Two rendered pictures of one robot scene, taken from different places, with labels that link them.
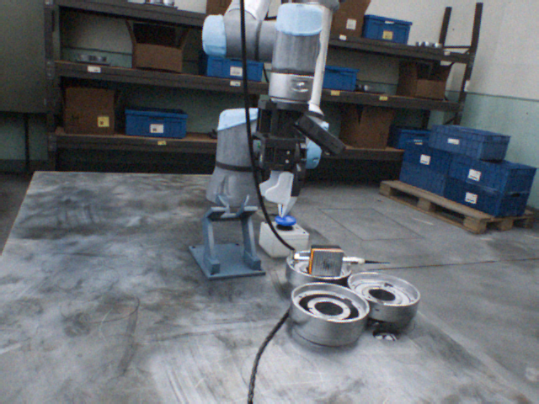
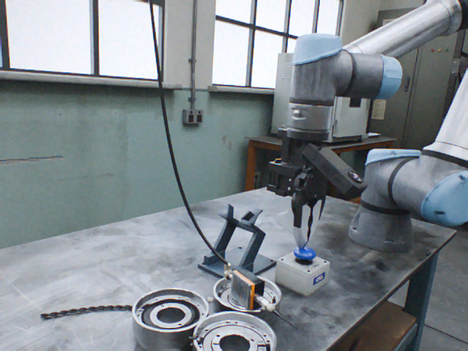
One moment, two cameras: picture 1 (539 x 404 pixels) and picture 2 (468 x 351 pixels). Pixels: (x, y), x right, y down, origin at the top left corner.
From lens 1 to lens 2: 0.70 m
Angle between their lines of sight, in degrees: 63
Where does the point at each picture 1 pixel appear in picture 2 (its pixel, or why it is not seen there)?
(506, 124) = not seen: outside the picture
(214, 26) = not seen: hidden behind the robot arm
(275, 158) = (277, 183)
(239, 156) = (370, 193)
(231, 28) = not seen: hidden behind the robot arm
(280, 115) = (293, 143)
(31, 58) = (437, 117)
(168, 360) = (80, 279)
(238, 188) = (365, 225)
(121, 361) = (73, 267)
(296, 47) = (294, 76)
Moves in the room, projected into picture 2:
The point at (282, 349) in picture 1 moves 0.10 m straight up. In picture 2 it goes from (117, 317) to (117, 255)
